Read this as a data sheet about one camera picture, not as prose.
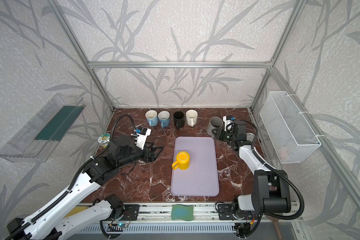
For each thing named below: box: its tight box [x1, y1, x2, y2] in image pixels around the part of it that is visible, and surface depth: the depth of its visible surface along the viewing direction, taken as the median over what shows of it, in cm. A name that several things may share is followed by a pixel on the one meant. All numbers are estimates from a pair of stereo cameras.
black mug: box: [173, 111, 185, 130], surface depth 107 cm
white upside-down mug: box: [185, 109, 198, 127], surface depth 105 cm
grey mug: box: [207, 116, 224, 138], surface depth 90 cm
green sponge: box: [171, 204, 194, 222], surface depth 74 cm
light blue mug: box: [145, 109, 158, 127], surface depth 107 cm
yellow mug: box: [172, 151, 191, 171], surface depth 86 cm
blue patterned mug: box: [157, 110, 171, 129], surface depth 106 cm
